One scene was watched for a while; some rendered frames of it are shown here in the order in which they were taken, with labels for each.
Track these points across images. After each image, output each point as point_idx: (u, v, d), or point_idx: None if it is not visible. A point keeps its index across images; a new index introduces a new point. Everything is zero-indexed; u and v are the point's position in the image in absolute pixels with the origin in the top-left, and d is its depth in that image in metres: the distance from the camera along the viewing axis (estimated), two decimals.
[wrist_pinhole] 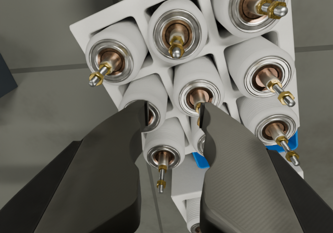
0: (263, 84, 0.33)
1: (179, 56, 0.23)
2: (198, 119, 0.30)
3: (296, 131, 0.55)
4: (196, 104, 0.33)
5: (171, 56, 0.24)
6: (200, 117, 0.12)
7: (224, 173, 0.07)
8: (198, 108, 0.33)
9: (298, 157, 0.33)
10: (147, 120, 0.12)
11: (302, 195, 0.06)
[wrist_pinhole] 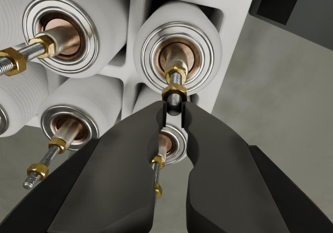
0: (63, 130, 0.24)
1: (177, 102, 0.12)
2: (18, 54, 0.14)
3: None
4: (52, 43, 0.17)
5: None
6: (182, 117, 0.12)
7: (208, 172, 0.07)
8: (43, 45, 0.17)
9: None
10: (165, 122, 0.12)
11: (282, 187, 0.07)
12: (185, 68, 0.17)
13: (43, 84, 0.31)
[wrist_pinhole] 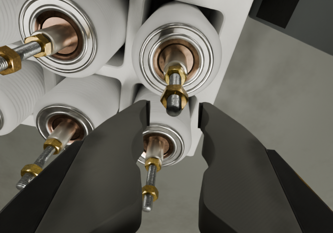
0: (59, 130, 0.24)
1: (179, 105, 0.13)
2: (13, 53, 0.13)
3: None
4: (49, 42, 0.17)
5: None
6: (198, 117, 0.12)
7: (223, 173, 0.07)
8: (40, 44, 0.16)
9: None
10: (148, 120, 0.12)
11: (300, 194, 0.06)
12: (186, 75, 0.17)
13: (40, 82, 0.31)
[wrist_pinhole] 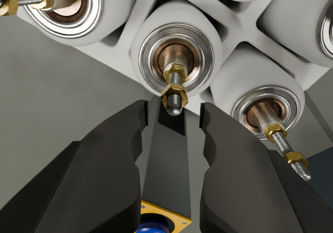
0: None
1: (172, 113, 0.13)
2: None
3: None
4: None
5: (163, 95, 0.13)
6: (200, 117, 0.12)
7: (224, 173, 0.07)
8: None
9: None
10: (147, 120, 0.12)
11: (302, 195, 0.06)
12: (168, 82, 0.18)
13: None
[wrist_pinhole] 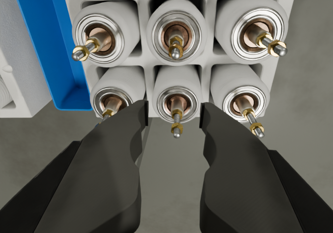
0: (176, 104, 0.34)
1: (283, 55, 0.22)
2: (181, 45, 0.24)
3: (81, 110, 0.54)
4: (182, 39, 0.27)
5: (270, 52, 0.23)
6: (200, 117, 0.12)
7: (224, 173, 0.07)
8: (179, 41, 0.27)
9: None
10: (147, 120, 0.12)
11: (302, 195, 0.06)
12: (263, 47, 0.27)
13: (142, 81, 0.42)
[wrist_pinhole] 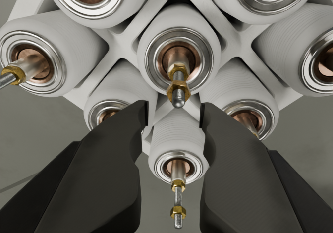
0: None
1: None
2: (171, 84, 0.16)
3: None
4: (174, 64, 0.19)
5: None
6: (200, 117, 0.12)
7: (224, 173, 0.07)
8: (175, 71, 0.19)
9: None
10: (147, 120, 0.12)
11: (302, 195, 0.06)
12: None
13: None
